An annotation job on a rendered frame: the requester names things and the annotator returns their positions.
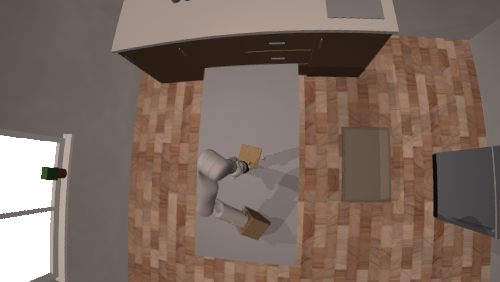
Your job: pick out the tan square mat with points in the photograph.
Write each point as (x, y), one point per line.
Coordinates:
(250, 154)

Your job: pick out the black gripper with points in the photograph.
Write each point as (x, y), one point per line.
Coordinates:
(246, 167)

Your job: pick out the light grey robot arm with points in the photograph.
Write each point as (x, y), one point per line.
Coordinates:
(216, 167)

